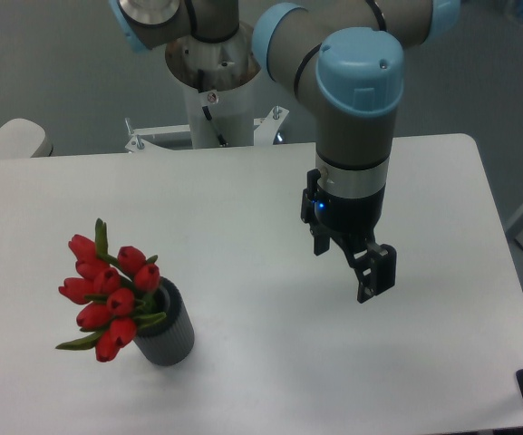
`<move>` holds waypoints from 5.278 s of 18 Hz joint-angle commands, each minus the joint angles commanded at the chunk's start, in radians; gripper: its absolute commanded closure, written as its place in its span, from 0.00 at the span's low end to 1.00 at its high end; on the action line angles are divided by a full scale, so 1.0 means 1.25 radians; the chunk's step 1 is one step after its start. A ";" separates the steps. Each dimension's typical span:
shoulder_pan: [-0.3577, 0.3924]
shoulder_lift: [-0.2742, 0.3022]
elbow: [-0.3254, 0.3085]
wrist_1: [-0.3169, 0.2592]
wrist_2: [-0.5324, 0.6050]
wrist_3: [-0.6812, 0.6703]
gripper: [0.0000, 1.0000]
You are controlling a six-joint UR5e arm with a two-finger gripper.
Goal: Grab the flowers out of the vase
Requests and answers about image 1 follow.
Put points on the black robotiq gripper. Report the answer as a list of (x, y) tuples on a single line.
[(350, 222)]

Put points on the red tulip bouquet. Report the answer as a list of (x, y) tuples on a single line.
[(119, 295)]

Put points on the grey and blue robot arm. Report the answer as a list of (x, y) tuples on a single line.
[(343, 63)]

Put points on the dark grey ribbed vase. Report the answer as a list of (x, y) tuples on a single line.
[(171, 340)]

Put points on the white chair armrest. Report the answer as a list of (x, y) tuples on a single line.
[(24, 139)]

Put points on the white pedestal base frame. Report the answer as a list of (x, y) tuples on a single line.
[(266, 131)]

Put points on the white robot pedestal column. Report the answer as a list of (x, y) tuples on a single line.
[(217, 80)]

